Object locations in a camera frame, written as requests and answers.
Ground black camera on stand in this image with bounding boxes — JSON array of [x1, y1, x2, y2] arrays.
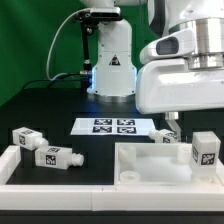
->
[[73, 7, 122, 71]]

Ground white square table top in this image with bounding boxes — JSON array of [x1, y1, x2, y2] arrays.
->
[[114, 143, 224, 186]]

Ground white U-shaped fence wall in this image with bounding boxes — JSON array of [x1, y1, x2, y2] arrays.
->
[[0, 146, 224, 212]]

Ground black cables at base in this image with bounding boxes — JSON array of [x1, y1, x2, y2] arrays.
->
[[21, 71, 93, 91]]

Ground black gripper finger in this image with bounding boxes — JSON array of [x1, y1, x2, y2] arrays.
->
[[165, 112, 181, 141]]

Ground grey cable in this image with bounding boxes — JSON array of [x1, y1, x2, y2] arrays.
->
[[46, 8, 88, 82]]

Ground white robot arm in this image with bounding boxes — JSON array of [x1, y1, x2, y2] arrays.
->
[[80, 0, 224, 129]]

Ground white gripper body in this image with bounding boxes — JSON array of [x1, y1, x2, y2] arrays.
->
[[135, 29, 224, 114]]

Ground white sheet with tags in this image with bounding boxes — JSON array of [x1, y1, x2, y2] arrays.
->
[[70, 118, 155, 136]]

